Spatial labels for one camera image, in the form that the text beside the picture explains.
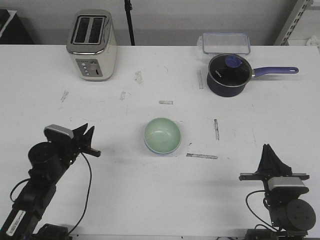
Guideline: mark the black tripod pole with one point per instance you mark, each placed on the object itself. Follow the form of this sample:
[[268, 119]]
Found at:
[[128, 8]]

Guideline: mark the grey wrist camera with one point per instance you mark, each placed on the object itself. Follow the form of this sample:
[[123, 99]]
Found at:
[[294, 183], [55, 132]]

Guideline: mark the cream and chrome toaster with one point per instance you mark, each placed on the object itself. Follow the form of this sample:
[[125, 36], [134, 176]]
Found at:
[[92, 45]]

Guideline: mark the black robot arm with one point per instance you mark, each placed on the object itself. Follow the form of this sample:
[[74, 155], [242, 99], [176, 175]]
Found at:
[[290, 217], [49, 161]]

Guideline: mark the grey metal shelf upright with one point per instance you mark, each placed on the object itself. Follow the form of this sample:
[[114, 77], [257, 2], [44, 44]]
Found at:
[[302, 24]]

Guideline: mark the green bowl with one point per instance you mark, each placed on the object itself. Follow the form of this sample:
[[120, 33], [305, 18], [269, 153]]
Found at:
[[162, 134]]

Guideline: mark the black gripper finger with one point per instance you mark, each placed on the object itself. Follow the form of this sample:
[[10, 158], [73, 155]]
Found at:
[[264, 166], [80, 134], [87, 137], [279, 169]]

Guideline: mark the clear plastic food container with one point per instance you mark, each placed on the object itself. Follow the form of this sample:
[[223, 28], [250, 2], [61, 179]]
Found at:
[[214, 43]]

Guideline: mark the dark blue saucepan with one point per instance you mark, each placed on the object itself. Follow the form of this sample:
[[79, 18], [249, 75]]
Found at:
[[228, 92]]

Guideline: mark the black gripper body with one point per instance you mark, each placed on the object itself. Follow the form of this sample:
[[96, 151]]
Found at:
[[68, 152], [278, 193]]

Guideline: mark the blue bowl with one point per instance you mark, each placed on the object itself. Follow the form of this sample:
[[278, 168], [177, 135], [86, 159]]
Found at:
[[161, 153]]

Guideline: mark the glass pot lid blue knob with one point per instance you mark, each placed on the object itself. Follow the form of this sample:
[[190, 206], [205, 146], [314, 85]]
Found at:
[[230, 70]]

